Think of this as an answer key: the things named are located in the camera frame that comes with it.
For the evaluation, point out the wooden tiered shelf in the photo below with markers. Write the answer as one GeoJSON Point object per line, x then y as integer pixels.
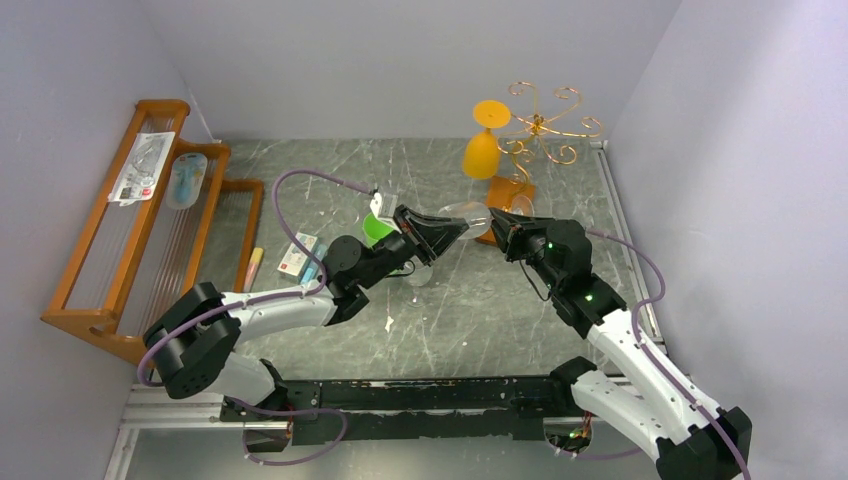
{"type": "Point", "coordinates": [131, 263]}

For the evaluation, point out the white packaged item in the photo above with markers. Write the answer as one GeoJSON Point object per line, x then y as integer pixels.
{"type": "Point", "coordinates": [139, 176]}

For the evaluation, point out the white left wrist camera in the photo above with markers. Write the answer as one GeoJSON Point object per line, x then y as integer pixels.
{"type": "Point", "coordinates": [383, 205]}

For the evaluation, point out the green plastic wine glass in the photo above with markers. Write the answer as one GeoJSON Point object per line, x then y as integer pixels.
{"type": "Point", "coordinates": [375, 230]}

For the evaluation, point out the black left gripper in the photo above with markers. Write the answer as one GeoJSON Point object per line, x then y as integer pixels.
{"type": "Point", "coordinates": [427, 238]}

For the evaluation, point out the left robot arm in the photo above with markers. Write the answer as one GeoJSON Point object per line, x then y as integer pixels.
{"type": "Point", "coordinates": [191, 346]}

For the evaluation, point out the light blue packaged item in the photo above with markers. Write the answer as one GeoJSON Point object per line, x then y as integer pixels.
{"type": "Point", "coordinates": [186, 180]}

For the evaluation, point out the yellow pink marker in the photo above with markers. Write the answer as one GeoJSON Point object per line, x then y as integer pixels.
{"type": "Point", "coordinates": [254, 263]}

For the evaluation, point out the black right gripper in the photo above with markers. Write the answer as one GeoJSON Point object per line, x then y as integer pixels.
{"type": "Point", "coordinates": [515, 236]}

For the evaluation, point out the small white blue box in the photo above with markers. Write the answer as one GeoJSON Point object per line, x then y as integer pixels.
{"type": "Point", "coordinates": [296, 264]}

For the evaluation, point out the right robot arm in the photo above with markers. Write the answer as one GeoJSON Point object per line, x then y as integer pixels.
{"type": "Point", "coordinates": [685, 432]}

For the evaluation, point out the gold wire rack wooden base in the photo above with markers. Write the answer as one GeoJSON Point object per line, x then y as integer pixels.
{"type": "Point", "coordinates": [530, 137]}

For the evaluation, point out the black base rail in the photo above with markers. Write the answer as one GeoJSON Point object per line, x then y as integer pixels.
{"type": "Point", "coordinates": [516, 407]}

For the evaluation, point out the yellow plastic wine glass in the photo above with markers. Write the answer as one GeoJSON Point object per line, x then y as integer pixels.
{"type": "Point", "coordinates": [482, 154]}

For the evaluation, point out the clear wine glass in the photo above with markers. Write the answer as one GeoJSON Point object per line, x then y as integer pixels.
{"type": "Point", "coordinates": [417, 276]}
{"type": "Point", "coordinates": [478, 216]}

